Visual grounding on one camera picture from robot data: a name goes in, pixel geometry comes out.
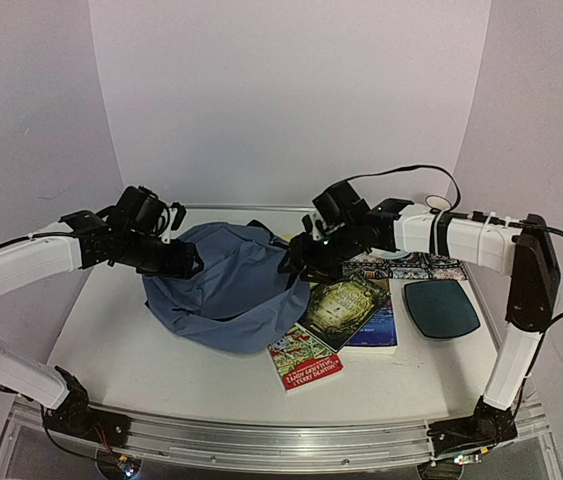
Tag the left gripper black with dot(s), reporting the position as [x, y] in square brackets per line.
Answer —
[182, 264]

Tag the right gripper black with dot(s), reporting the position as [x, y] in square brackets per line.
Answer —
[302, 257]

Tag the yellow paperback book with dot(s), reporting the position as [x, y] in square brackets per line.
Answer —
[287, 239]

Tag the green fantasy cover book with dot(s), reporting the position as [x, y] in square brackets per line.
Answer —
[337, 311]

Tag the blue student backpack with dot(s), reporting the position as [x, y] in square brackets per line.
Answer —
[239, 302]

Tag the red treehouse comic book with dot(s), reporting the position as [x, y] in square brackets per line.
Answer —
[300, 359]

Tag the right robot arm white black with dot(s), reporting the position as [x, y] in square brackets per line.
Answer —
[521, 250]

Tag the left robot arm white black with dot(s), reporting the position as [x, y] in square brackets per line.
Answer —
[24, 261]

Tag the cream and blue plate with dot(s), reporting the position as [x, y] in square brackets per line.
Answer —
[386, 255]

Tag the patterned black placemat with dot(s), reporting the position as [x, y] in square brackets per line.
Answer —
[414, 266]

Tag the white enamel mug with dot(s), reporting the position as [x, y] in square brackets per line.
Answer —
[438, 203]

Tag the blue orange back-cover book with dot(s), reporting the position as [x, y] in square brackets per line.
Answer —
[378, 335]

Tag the dark teal square plate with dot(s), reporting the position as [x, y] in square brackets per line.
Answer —
[440, 309]

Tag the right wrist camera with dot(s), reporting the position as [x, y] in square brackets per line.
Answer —
[315, 225]

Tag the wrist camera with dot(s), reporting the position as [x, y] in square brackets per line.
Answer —
[175, 215]
[315, 225]

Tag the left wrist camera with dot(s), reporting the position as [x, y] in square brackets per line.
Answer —
[175, 215]

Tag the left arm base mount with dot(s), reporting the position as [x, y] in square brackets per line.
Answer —
[79, 420]

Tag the aluminium table front rail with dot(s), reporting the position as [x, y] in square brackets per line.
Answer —
[310, 449]

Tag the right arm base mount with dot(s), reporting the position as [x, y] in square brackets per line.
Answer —
[469, 434]

